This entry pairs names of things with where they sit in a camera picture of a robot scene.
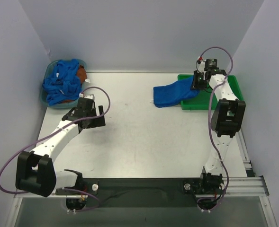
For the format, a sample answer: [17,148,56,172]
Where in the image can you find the blue towel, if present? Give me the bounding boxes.
[153,77,200,108]

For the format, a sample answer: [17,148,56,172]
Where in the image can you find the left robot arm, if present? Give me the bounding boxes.
[15,97,106,197]

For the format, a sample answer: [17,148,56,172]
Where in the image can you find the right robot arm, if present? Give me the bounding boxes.
[191,70,246,176]

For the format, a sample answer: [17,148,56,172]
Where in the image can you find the pile of blue towels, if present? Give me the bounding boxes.
[42,59,82,106]

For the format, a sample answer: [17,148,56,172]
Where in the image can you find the green plastic tray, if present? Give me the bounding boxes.
[180,75,244,110]

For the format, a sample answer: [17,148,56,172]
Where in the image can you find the orange brown towel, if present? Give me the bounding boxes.
[76,65,87,85]

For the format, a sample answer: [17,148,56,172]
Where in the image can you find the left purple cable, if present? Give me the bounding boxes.
[0,86,111,212]

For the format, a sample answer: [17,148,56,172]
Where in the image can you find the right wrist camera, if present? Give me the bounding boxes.
[204,58,218,71]

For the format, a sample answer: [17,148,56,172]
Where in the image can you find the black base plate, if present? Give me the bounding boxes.
[55,177,225,209]

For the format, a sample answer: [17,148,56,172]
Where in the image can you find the aluminium frame rail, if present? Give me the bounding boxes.
[13,176,270,199]

